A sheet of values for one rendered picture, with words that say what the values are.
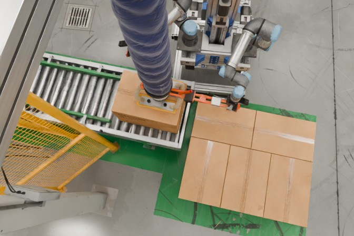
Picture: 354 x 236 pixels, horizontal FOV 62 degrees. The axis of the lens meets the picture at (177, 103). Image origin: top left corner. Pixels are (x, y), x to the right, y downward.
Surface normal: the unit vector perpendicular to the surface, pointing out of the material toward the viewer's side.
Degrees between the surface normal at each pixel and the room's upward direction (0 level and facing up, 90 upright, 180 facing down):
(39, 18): 90
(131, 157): 0
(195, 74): 0
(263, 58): 0
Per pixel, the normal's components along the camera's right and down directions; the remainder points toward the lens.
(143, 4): 0.32, 0.79
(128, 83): -0.03, -0.28
